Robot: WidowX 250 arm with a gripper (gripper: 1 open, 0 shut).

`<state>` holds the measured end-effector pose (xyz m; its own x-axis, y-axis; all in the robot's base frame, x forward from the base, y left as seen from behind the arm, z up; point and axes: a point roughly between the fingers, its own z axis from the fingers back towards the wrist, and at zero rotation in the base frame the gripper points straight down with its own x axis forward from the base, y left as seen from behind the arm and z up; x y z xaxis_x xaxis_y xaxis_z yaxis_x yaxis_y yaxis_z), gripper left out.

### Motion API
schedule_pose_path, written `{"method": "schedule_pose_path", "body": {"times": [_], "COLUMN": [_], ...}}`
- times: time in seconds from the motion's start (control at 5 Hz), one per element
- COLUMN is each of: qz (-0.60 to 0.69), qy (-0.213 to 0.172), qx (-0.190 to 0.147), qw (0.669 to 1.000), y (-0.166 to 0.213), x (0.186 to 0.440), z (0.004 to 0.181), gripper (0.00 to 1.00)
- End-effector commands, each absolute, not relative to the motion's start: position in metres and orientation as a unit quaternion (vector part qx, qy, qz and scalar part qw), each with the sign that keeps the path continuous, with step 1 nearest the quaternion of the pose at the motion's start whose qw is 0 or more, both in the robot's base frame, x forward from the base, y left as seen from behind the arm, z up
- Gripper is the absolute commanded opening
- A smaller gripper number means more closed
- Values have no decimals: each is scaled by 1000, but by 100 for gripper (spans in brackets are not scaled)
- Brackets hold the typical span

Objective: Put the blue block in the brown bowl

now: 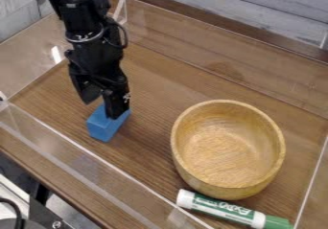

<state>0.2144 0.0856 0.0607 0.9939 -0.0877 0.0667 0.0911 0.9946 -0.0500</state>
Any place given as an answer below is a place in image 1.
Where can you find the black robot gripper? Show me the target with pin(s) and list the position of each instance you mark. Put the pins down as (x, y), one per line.
(95, 70)

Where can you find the brown wooden bowl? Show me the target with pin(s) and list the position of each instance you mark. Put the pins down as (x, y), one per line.
(227, 148)

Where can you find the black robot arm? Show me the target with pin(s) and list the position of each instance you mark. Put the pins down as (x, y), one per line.
(85, 16)

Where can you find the black metal bracket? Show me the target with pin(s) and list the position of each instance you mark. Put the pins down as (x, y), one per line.
(44, 217)

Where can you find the blue foam block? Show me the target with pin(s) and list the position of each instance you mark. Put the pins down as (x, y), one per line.
(101, 127)

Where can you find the green white dry-erase marker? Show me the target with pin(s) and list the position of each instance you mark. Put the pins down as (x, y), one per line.
(225, 210)

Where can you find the clear acrylic tray walls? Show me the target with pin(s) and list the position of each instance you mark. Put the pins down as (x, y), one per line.
(180, 62)

